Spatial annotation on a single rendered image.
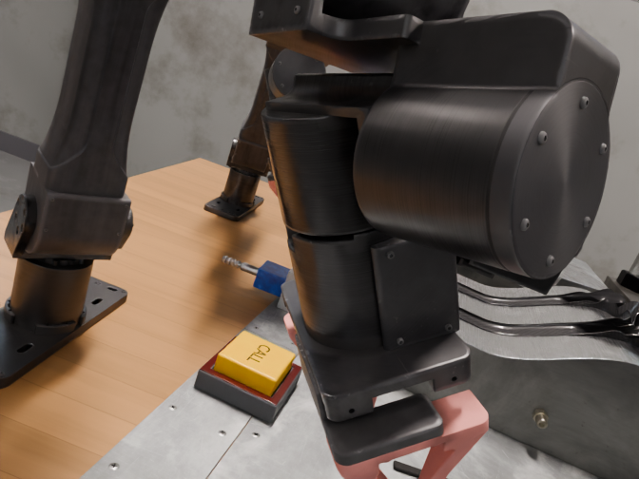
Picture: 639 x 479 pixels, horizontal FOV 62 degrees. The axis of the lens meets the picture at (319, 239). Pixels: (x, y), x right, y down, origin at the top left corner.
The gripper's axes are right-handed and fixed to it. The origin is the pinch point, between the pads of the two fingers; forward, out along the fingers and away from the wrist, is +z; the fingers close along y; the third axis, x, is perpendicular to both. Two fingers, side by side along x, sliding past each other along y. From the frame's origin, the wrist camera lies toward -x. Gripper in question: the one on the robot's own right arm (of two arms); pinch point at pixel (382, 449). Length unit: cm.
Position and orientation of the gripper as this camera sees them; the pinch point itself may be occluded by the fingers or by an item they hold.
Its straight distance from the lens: 32.1
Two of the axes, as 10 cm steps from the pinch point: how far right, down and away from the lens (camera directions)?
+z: 1.6, 8.9, 4.2
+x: -9.6, 2.4, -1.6
